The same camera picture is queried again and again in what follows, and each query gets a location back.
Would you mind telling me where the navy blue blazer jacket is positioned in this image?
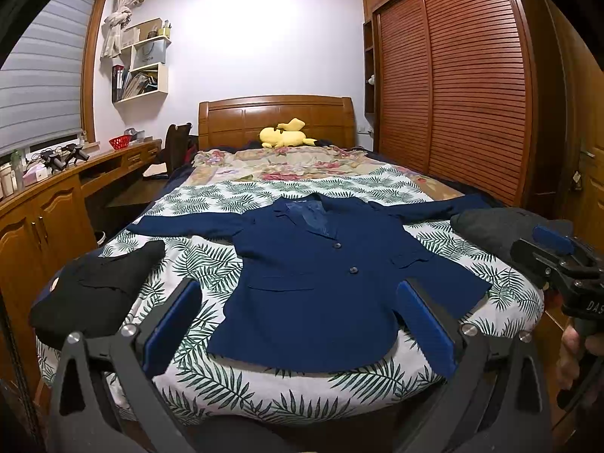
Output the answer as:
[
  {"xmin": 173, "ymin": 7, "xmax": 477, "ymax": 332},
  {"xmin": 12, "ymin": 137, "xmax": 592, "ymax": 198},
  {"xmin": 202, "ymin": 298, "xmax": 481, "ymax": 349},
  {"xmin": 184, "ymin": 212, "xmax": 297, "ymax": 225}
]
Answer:
[{"xmin": 130, "ymin": 193, "xmax": 489, "ymax": 373}]

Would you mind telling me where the person's right hand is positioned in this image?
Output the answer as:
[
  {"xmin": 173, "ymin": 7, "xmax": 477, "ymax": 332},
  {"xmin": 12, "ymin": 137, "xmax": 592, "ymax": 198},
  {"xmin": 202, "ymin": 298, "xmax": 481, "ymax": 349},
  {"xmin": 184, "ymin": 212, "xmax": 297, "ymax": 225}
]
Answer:
[{"xmin": 556, "ymin": 321, "xmax": 585, "ymax": 391}]

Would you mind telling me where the grey folded garment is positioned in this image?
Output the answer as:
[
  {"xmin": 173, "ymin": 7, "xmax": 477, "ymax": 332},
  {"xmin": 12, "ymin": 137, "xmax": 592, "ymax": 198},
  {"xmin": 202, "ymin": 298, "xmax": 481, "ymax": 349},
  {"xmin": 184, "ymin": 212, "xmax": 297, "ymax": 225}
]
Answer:
[{"xmin": 450, "ymin": 208, "xmax": 573, "ymax": 268}]

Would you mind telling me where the black folded garment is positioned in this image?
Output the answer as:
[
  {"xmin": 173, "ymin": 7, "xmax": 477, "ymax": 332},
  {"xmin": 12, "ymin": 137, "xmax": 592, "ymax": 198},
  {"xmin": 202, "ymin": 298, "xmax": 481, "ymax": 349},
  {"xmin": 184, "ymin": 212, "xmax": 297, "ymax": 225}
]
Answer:
[{"xmin": 29, "ymin": 240, "xmax": 165, "ymax": 350}]

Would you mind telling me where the palm leaf bedsheet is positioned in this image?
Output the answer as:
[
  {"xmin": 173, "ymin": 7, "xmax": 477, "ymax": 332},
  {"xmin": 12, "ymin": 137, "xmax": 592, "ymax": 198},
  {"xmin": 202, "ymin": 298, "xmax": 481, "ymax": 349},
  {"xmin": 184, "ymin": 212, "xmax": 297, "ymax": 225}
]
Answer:
[{"xmin": 35, "ymin": 169, "xmax": 547, "ymax": 428}]

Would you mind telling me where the wooden room door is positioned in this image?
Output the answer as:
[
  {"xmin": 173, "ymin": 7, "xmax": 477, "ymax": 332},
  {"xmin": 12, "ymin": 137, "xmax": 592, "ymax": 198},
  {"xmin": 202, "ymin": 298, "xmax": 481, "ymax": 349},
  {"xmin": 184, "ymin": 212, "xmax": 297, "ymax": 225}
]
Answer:
[{"xmin": 547, "ymin": 0, "xmax": 603, "ymax": 251}]

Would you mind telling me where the long wooden desk cabinet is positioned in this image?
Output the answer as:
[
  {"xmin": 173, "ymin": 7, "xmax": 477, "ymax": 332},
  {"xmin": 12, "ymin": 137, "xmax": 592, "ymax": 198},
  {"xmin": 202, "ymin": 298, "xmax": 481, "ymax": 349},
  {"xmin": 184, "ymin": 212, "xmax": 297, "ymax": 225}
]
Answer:
[{"xmin": 1, "ymin": 139, "xmax": 162, "ymax": 395}]

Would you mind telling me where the dark wooden chair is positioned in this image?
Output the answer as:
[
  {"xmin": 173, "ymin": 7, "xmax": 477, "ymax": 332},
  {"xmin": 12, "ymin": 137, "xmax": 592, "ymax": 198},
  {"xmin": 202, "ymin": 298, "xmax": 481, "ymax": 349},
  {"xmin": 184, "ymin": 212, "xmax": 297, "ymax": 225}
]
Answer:
[{"xmin": 163, "ymin": 123, "xmax": 193, "ymax": 175}]

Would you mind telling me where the floral blanket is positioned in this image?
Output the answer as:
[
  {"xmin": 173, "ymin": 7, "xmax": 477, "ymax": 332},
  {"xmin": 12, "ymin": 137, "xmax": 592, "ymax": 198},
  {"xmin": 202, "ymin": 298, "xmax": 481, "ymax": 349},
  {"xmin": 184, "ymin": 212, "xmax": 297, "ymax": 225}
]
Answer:
[{"xmin": 184, "ymin": 146, "xmax": 463, "ymax": 205}]

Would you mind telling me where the wooden louvered wardrobe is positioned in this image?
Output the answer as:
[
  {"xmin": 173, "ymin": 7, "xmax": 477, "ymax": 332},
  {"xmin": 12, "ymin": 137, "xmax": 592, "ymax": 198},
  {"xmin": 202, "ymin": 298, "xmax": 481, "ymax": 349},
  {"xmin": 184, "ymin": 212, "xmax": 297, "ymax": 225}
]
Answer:
[{"xmin": 364, "ymin": 0, "xmax": 566, "ymax": 217}]

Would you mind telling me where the wooden headboard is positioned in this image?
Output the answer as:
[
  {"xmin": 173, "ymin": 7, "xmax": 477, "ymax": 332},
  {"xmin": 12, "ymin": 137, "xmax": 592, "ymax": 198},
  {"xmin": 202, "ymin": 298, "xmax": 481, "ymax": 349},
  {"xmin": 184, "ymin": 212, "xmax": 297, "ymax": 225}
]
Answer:
[{"xmin": 197, "ymin": 95, "xmax": 356, "ymax": 150}]

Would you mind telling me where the yellow plush toy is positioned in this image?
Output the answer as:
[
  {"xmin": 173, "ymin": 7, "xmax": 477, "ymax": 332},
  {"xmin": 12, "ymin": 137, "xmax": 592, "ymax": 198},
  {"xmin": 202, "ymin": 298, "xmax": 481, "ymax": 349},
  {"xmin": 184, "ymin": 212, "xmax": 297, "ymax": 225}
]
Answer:
[{"xmin": 259, "ymin": 118, "xmax": 316, "ymax": 148}]

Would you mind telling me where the grey window blind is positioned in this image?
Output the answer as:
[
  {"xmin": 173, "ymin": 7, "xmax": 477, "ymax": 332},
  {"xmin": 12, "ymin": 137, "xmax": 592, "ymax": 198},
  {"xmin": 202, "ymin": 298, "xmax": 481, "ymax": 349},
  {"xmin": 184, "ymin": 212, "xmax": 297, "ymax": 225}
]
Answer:
[{"xmin": 0, "ymin": 0, "xmax": 96, "ymax": 154}]

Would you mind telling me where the white wall shelf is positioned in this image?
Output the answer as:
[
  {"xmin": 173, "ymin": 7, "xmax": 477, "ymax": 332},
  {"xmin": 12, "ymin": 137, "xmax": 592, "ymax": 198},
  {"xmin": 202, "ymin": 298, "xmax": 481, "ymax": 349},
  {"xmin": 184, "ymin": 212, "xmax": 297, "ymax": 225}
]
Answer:
[{"xmin": 112, "ymin": 18, "xmax": 171, "ymax": 104}]

